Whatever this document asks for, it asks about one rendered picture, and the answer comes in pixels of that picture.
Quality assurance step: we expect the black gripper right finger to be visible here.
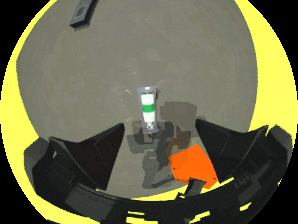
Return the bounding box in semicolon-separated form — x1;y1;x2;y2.
196;119;270;184

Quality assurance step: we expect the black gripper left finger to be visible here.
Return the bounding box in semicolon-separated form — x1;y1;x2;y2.
48;123;125;190

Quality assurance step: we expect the white cylindrical battery with green band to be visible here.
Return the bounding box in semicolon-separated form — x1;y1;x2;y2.
141;92;156;123

